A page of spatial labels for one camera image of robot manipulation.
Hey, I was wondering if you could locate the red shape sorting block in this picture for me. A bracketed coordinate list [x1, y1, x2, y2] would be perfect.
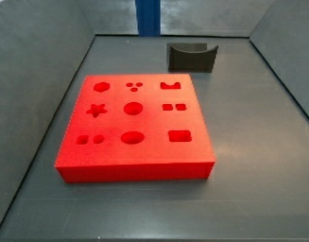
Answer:
[54, 74, 216, 182]

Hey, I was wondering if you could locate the blue vertical post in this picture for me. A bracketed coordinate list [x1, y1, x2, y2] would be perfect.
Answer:
[134, 0, 160, 37]

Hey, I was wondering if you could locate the dark grey curved holder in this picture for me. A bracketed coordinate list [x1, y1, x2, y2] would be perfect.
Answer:
[166, 43, 218, 73]

